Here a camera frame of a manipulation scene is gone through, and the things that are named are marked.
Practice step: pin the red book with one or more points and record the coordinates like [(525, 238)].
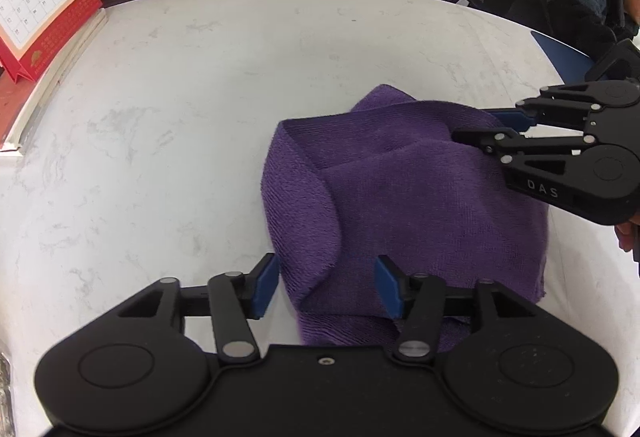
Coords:
[(23, 103)]

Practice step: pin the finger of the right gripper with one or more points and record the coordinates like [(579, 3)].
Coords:
[(485, 146), (572, 115)]

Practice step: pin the purple towel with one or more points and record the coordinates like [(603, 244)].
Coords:
[(386, 178)]

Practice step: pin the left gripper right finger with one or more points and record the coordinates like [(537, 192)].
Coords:
[(398, 292)]

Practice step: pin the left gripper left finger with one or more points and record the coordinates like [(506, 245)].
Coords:
[(250, 291)]

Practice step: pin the man in black jacket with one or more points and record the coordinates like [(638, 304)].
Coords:
[(591, 26)]

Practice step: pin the right hand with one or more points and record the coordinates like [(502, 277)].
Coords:
[(625, 233)]

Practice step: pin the blue table mat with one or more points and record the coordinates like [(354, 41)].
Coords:
[(571, 64)]

